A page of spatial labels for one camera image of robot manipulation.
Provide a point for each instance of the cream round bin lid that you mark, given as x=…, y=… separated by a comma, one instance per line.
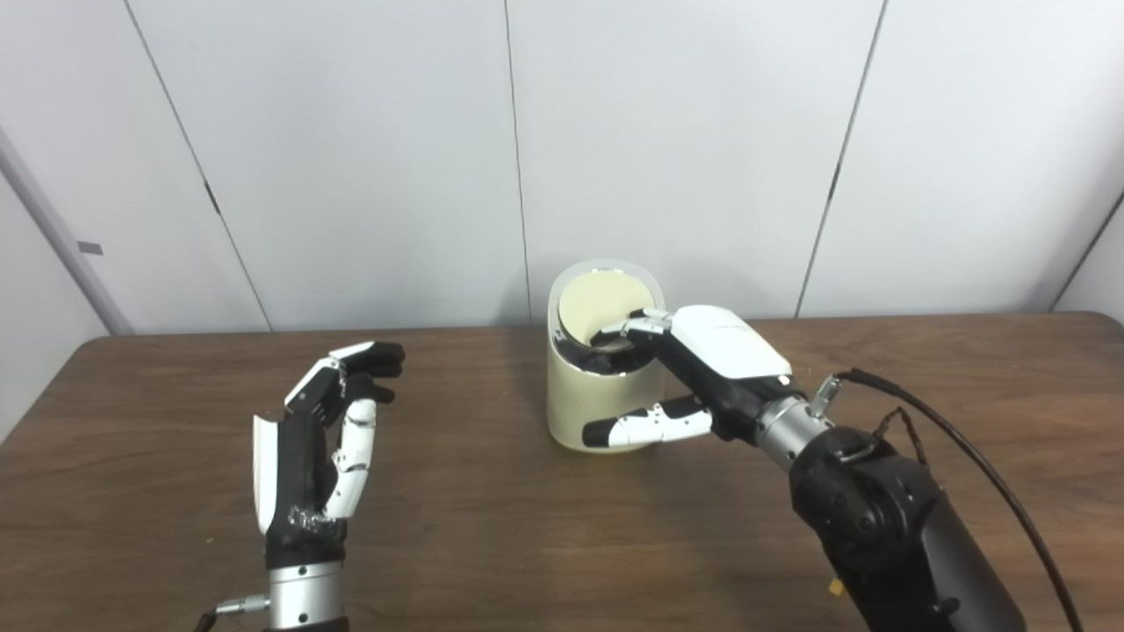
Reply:
x=597, y=303

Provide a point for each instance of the small gray wall label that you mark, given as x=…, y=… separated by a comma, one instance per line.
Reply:
x=90, y=247

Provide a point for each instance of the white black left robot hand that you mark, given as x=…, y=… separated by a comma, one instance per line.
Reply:
x=299, y=465

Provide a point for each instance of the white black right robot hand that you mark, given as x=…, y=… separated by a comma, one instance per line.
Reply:
x=729, y=347

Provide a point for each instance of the black wall seam clip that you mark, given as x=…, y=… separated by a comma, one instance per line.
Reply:
x=212, y=198

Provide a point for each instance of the cream-colored round bin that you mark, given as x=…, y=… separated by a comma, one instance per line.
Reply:
x=597, y=395

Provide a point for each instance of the gray wall corner strip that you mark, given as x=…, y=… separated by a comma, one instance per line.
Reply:
x=53, y=228

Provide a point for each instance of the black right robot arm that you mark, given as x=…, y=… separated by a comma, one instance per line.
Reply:
x=887, y=527

